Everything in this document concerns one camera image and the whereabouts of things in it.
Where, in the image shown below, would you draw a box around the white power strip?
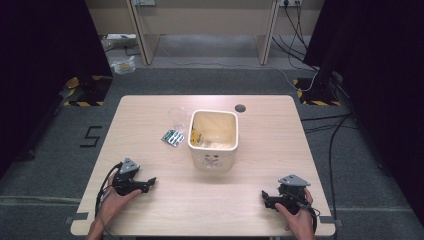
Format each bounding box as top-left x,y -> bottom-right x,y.
105,32 -> 138,42

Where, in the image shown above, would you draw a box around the person's right hand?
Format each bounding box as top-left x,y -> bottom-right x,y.
274,188 -> 317,240

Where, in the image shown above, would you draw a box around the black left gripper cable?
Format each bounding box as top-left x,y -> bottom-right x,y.
94,161 -> 124,218

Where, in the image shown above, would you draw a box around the clear plastic cup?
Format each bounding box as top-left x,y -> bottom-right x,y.
167,105 -> 188,133

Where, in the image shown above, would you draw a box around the dark curtain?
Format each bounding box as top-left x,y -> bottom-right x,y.
0,0 -> 113,179
302,0 -> 424,229

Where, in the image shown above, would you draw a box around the black yellow striped stand base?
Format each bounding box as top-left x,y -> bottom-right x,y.
62,75 -> 114,108
292,77 -> 343,107

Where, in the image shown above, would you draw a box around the cream square bin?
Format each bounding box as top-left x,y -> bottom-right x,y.
187,109 -> 240,172

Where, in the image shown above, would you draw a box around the black wall socket cables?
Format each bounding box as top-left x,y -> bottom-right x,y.
271,3 -> 320,72

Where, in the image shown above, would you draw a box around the green pill blister pack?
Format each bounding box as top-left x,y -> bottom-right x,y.
161,129 -> 186,148

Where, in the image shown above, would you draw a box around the person's left hand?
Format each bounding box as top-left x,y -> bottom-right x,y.
98,171 -> 143,228

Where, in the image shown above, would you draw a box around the clear plastic bag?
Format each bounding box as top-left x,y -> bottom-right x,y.
110,55 -> 137,75

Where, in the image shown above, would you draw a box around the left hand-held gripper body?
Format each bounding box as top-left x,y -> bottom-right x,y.
111,157 -> 150,197

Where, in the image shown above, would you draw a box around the black floor cable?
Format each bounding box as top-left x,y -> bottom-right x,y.
327,114 -> 352,240
299,112 -> 353,122
303,123 -> 360,134

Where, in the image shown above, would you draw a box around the black power strip cable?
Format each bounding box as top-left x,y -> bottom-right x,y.
123,45 -> 142,57

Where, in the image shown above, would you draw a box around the grey tape strip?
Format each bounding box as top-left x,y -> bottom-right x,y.
318,215 -> 344,228
64,211 -> 90,225

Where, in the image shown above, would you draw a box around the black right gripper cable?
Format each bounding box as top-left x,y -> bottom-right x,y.
299,199 -> 322,235

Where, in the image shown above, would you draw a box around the yellow packet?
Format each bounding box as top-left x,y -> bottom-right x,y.
189,127 -> 205,148

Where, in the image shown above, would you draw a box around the light wooden desk frame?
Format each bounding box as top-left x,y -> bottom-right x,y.
84,0 -> 325,67

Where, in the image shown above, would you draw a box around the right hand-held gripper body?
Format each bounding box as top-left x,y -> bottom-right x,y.
277,174 -> 312,216

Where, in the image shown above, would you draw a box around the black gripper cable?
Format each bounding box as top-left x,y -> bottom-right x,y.
299,199 -> 322,235
94,161 -> 124,218

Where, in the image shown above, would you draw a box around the clear plastic wrapper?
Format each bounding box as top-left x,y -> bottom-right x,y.
202,132 -> 233,150

